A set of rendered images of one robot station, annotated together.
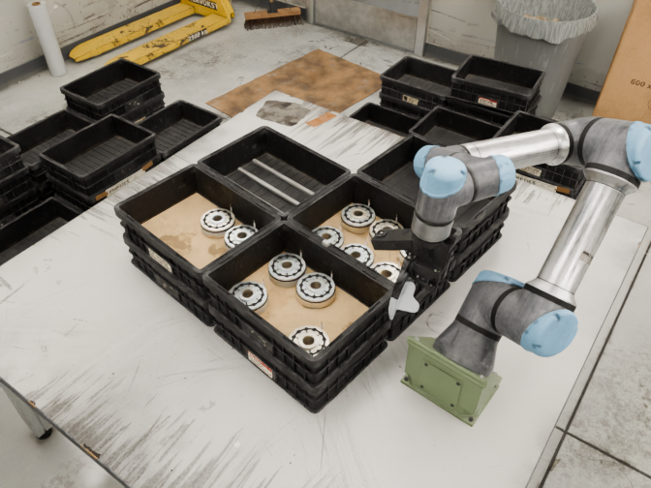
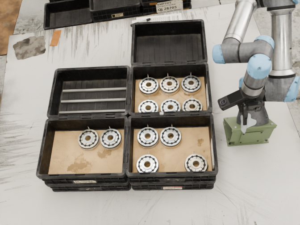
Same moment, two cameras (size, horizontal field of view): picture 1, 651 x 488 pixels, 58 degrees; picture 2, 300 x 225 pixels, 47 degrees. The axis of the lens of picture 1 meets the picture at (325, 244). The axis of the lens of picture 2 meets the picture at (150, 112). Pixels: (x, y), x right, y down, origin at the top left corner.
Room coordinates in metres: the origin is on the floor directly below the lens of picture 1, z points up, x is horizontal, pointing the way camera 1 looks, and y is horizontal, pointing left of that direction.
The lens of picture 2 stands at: (0.52, 0.49, 2.33)
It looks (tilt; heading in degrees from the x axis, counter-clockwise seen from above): 60 degrees down; 326
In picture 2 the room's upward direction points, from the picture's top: 9 degrees counter-clockwise
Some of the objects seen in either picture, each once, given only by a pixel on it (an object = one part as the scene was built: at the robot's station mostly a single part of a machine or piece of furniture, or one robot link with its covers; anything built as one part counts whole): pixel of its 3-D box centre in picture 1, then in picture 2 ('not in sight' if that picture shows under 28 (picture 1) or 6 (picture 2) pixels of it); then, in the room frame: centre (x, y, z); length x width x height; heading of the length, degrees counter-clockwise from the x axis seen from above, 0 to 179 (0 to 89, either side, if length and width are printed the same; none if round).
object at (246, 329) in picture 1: (297, 299); (171, 148); (1.01, 0.07, 0.87); 0.40 x 0.30 x 0.11; 47
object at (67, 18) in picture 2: (384, 143); (71, 22); (2.64, -0.31, 0.26); 0.40 x 0.30 x 0.23; 55
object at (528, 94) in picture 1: (490, 114); not in sight; (2.74, -0.87, 0.37); 0.42 x 0.34 x 0.46; 55
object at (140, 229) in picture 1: (197, 215); (83, 146); (1.28, 0.36, 0.92); 0.40 x 0.30 x 0.02; 47
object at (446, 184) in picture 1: (442, 190); (257, 71); (0.85, -0.21, 1.34); 0.09 x 0.08 x 0.11; 118
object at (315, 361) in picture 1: (296, 286); (170, 143); (1.01, 0.07, 0.92); 0.40 x 0.30 x 0.02; 47
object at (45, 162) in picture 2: (199, 228); (86, 150); (1.28, 0.36, 0.87); 0.40 x 0.30 x 0.11; 47
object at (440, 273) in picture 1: (427, 256); (249, 97); (0.85, -0.20, 1.19); 0.09 x 0.08 x 0.12; 57
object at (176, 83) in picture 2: (387, 230); (169, 84); (1.28, -0.18, 0.86); 0.10 x 0.10 x 0.01
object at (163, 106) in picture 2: (355, 256); (170, 107); (1.18, -0.08, 0.86); 0.10 x 0.10 x 0.01
